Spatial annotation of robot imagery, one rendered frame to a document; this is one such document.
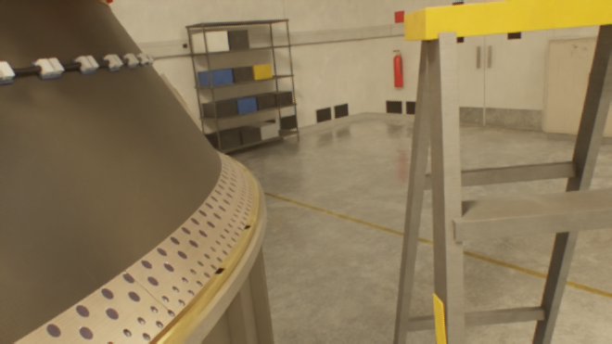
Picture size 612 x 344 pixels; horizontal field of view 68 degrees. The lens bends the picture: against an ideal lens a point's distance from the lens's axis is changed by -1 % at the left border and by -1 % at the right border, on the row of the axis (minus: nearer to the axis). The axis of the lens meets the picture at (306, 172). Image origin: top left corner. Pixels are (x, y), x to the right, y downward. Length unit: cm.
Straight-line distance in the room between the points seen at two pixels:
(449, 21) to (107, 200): 54
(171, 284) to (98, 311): 11
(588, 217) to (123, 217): 65
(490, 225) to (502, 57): 691
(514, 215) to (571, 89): 597
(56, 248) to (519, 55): 717
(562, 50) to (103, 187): 631
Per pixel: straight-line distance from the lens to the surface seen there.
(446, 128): 70
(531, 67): 740
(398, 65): 845
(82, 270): 59
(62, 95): 71
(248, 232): 82
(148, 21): 671
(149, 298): 61
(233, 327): 82
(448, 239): 71
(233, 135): 668
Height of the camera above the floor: 148
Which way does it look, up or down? 15 degrees down
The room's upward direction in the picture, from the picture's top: 5 degrees counter-clockwise
